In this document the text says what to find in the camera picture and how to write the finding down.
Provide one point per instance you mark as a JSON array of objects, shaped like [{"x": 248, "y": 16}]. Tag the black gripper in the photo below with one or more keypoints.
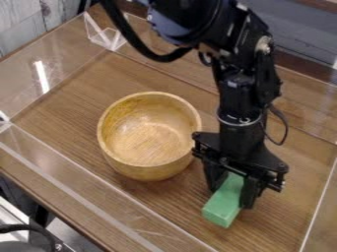
[{"x": 236, "y": 150}]

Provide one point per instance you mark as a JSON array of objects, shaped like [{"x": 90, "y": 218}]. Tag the green rectangular block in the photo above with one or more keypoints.
[{"x": 222, "y": 207}]

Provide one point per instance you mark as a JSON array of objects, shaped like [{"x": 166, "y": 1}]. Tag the brown wooden bowl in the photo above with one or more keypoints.
[{"x": 145, "y": 135}]

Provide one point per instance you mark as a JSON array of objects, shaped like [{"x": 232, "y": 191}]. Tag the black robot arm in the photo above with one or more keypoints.
[{"x": 236, "y": 45}]

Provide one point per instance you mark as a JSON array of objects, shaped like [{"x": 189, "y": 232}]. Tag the black metal table frame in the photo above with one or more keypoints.
[{"x": 23, "y": 222}]

